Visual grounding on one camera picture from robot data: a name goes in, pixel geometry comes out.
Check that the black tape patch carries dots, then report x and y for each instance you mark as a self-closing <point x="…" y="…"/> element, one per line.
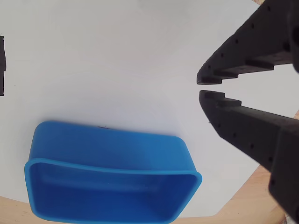
<point x="2" y="58"/>

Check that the blue rectangular plastic bin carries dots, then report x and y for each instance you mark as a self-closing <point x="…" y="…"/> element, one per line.
<point x="112" y="151"/>

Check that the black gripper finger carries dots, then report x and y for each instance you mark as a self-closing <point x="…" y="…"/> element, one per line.
<point x="252" y="46"/>
<point x="245" y="126"/>

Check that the white rectangular board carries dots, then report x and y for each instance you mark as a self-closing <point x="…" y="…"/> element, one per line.
<point x="116" y="58"/>

